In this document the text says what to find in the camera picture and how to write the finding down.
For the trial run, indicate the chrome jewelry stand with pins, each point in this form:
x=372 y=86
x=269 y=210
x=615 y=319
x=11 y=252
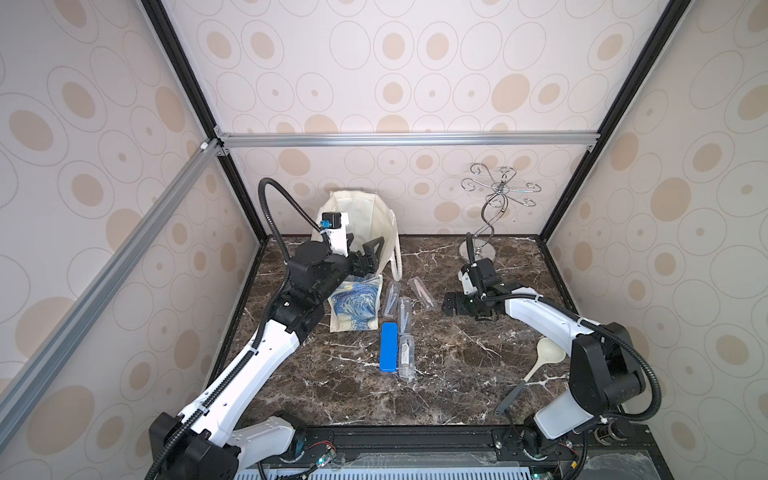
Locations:
x=502 y=190

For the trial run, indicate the clear slim case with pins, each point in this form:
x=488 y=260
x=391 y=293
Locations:
x=406 y=360
x=392 y=299
x=405 y=312

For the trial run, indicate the aluminium frame rail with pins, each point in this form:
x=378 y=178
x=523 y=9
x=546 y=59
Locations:
x=409 y=139
x=39 y=372

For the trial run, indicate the white spatula black handle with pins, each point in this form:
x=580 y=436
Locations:
x=548 y=352

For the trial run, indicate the blue compass case front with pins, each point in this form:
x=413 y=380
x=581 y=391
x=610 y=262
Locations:
x=388 y=355

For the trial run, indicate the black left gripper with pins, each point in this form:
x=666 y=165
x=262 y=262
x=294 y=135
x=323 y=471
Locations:
x=364 y=267

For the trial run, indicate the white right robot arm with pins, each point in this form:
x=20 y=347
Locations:
x=608 y=378

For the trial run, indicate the black corner frame post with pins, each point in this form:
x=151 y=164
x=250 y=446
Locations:
x=651 y=50
x=160 y=22

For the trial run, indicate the clear case pink compass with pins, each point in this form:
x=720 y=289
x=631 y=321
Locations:
x=422 y=293

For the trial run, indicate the black corner frame post right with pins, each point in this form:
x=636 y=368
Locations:
x=651 y=50

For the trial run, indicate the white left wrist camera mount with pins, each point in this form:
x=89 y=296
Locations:
x=334 y=230

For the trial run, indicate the Starry Night canvas tote bag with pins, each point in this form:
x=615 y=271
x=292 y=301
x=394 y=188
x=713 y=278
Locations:
x=363 y=229

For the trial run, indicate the aluminium frame rail back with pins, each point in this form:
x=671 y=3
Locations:
x=409 y=139

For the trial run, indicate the clear slim case front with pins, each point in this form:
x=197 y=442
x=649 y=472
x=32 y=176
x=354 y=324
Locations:
x=406 y=360

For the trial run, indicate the aluminium frame rail left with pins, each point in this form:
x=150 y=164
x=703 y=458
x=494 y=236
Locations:
x=39 y=372

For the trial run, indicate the clear slim case by bag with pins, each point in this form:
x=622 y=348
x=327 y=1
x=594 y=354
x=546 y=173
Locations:
x=392 y=299

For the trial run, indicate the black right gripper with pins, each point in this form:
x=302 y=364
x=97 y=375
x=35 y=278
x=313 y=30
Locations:
x=462 y=302

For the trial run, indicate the black corner frame post left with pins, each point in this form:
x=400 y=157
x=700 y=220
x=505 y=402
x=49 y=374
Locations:
x=160 y=22

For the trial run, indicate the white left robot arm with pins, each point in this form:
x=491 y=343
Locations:
x=202 y=441

